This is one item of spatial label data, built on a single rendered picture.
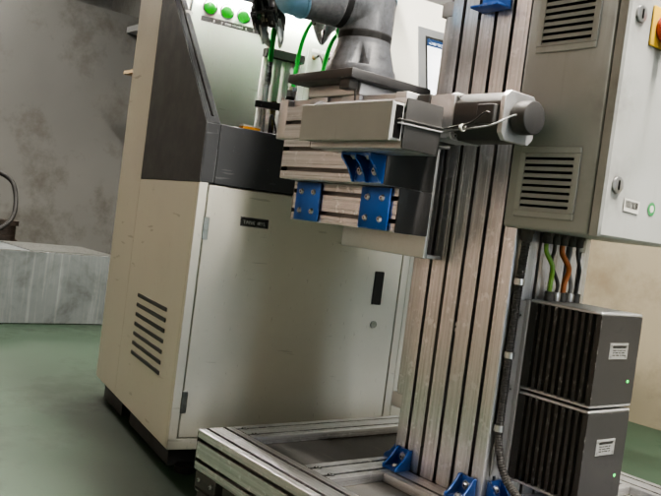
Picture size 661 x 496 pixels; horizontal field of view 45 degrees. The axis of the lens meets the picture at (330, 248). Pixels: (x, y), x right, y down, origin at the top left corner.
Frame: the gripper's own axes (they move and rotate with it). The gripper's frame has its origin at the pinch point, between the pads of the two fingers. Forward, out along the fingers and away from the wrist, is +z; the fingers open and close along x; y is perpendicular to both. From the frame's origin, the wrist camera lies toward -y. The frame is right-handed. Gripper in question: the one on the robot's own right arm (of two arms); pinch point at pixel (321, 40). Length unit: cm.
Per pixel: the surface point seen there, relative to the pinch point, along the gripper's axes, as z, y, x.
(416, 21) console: -22, -28, 50
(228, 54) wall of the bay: 0.3, -47.8, -9.8
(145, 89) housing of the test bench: 15, -60, -33
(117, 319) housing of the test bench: 93, -59, -33
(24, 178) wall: 48, -604, 4
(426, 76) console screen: -3, -23, 53
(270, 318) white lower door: 81, 6, -8
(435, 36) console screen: -18, -26, 58
